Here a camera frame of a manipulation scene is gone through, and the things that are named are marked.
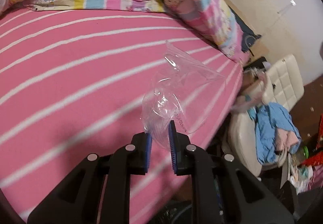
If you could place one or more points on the black box device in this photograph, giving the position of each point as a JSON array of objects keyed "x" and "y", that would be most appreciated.
[{"x": 305, "y": 207}]

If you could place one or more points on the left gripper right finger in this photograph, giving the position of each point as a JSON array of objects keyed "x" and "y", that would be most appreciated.
[{"x": 224, "y": 190}]

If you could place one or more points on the clear plastic bag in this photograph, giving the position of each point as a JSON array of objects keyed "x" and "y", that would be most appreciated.
[{"x": 183, "y": 90}]

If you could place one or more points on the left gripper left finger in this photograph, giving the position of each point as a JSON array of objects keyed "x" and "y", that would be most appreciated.
[{"x": 97, "y": 190}]

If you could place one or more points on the blue clothes on chair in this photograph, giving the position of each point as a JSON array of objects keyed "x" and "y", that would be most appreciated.
[{"x": 275, "y": 132}]

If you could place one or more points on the dark pillow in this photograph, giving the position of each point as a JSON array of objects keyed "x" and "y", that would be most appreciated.
[{"x": 248, "y": 36}]

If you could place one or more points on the red snack bag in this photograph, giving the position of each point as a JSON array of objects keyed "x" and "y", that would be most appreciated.
[{"x": 312, "y": 149}]

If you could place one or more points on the cream leather office chair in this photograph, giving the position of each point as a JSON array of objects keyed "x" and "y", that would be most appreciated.
[{"x": 281, "y": 83}]

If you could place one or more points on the pink striped bed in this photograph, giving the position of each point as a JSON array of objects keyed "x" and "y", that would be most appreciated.
[{"x": 72, "y": 84}]

